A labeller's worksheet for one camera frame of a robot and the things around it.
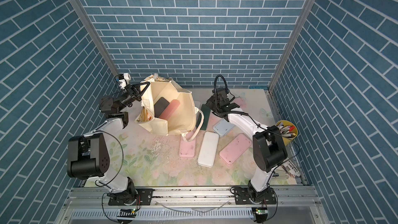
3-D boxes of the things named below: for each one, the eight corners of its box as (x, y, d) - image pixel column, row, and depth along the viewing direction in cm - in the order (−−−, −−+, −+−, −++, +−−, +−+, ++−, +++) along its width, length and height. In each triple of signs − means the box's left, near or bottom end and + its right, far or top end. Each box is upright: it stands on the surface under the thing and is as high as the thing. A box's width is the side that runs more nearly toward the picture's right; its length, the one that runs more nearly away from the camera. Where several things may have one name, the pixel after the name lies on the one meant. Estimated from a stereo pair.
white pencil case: (196, 164, 85) (196, 163, 83) (204, 131, 99) (204, 129, 97) (213, 168, 84) (213, 167, 82) (219, 134, 97) (219, 132, 96)
